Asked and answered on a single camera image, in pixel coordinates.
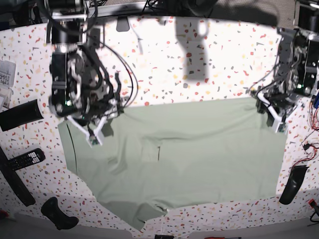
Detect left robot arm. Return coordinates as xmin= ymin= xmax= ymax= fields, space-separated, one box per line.
xmin=252 ymin=0 xmax=319 ymax=132

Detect black curved handle left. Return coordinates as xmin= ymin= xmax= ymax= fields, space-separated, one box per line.
xmin=41 ymin=197 xmax=79 ymax=230

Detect light green T-shirt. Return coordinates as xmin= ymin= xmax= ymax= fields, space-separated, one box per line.
xmin=58 ymin=98 xmax=287 ymax=230

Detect black curved handle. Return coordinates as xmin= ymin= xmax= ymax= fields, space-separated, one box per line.
xmin=279 ymin=165 xmax=308 ymax=205
xmin=41 ymin=197 xmax=79 ymax=230

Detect black cylinder speaker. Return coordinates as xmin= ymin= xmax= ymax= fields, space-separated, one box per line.
xmin=0 ymin=100 xmax=43 ymax=131

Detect black curved handle right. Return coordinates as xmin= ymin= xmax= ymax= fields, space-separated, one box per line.
xmin=279 ymin=165 xmax=308 ymax=205

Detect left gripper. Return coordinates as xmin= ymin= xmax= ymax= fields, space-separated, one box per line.
xmin=256 ymin=90 xmax=299 ymax=127

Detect red handled screwdriver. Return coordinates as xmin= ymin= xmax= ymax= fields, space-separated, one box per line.
xmin=204 ymin=237 xmax=242 ymax=239

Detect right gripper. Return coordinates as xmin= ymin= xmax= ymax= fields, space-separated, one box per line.
xmin=79 ymin=96 xmax=122 ymax=137

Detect red and black wires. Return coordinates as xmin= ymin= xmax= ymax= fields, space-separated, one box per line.
xmin=291 ymin=94 xmax=319 ymax=172

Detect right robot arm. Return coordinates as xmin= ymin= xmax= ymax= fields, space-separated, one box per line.
xmin=36 ymin=0 xmax=122 ymax=144

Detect grey monitor stand base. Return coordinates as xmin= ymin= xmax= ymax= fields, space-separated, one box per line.
xmin=116 ymin=16 xmax=130 ymax=32

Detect long black bar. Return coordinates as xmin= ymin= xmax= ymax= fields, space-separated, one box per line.
xmin=0 ymin=148 xmax=35 ymax=207

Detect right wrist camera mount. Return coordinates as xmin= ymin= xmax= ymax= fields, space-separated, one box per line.
xmin=66 ymin=98 xmax=119 ymax=148

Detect black TV remote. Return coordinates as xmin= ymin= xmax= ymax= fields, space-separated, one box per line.
xmin=8 ymin=148 xmax=46 ymax=171

